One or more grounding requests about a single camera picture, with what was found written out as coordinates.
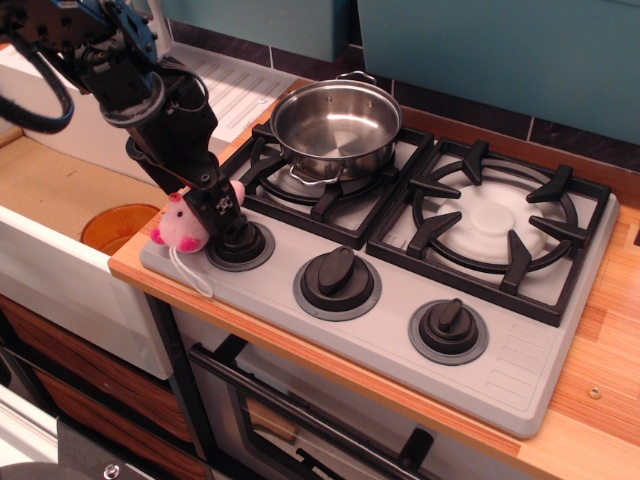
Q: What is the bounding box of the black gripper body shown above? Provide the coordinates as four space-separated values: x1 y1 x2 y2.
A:
126 71 218 189

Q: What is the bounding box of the black left stove knob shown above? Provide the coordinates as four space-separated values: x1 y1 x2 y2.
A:
206 215 276 272

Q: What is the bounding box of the black right stove knob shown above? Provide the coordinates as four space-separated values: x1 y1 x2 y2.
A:
408 298 489 366

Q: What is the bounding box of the black right burner grate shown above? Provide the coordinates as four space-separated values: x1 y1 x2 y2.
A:
366 139 619 327

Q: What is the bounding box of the white oven door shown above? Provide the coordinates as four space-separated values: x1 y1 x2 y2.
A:
187 339 501 480

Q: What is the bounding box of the wooden drawer front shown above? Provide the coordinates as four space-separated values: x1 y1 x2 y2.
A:
1 298 213 479

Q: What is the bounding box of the grey toy stove top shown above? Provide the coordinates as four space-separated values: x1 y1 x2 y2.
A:
138 92 622 440

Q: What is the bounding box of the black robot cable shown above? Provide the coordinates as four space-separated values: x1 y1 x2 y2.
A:
0 34 76 134

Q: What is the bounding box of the orange plastic plate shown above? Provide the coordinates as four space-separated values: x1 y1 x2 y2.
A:
80 203 159 255

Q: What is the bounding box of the black burner grate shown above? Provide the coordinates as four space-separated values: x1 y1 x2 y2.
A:
366 139 619 327
221 120 434 249

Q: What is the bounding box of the black left burner grate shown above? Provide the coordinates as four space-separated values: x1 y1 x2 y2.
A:
221 120 434 249

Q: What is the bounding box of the black stove knob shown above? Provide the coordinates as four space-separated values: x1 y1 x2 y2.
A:
408 298 489 366
293 246 382 322
206 215 276 272

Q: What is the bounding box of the pink stuffed pig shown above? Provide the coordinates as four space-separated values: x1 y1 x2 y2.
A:
149 179 247 298

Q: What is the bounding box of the stainless steel pan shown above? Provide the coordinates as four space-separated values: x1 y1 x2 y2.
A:
270 71 403 185

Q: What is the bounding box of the black middle stove knob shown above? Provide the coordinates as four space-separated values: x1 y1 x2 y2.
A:
293 246 382 322

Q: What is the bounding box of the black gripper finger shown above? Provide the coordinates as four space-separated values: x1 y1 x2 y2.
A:
126 137 192 194
184 177 241 237

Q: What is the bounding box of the white toy sink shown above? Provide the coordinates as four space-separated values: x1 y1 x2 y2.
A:
1 44 296 380

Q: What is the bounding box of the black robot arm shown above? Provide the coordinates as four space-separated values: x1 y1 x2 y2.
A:
1 1 247 238

